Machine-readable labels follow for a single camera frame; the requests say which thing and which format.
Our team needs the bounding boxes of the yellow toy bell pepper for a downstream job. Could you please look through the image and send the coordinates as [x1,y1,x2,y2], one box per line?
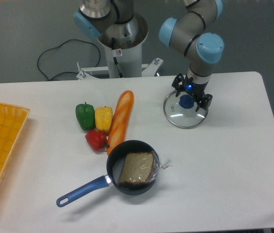
[95,106,113,135]

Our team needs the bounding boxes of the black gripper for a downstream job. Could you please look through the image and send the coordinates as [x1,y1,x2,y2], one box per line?
[172,73,212,112]

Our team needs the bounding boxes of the black cable on pedestal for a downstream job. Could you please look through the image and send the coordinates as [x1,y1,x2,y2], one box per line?
[111,36,124,78]

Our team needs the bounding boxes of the glass pot lid blue knob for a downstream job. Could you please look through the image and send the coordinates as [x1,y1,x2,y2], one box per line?
[163,90,209,129]

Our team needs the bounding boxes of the green toy bell pepper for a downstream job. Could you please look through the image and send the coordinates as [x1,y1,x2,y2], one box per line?
[75,103,95,131]

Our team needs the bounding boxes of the black pan blue handle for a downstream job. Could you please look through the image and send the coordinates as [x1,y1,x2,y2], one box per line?
[56,140,160,207]

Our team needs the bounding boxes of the toy baguette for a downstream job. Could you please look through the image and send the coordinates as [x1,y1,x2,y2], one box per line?
[107,90,134,155]

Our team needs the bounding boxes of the red toy bell pepper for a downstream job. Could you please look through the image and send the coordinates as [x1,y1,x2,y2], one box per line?
[85,130,109,151]

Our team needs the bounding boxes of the wrapped bread slice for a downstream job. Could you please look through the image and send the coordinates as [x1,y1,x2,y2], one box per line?
[117,151,172,189]

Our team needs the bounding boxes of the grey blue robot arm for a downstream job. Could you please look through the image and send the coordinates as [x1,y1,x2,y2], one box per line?
[73,0,224,110]

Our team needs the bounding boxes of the black floor cable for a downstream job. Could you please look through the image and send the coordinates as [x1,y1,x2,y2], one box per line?
[36,38,101,81]

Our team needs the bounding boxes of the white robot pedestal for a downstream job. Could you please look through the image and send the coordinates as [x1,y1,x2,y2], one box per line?
[80,13,163,78]

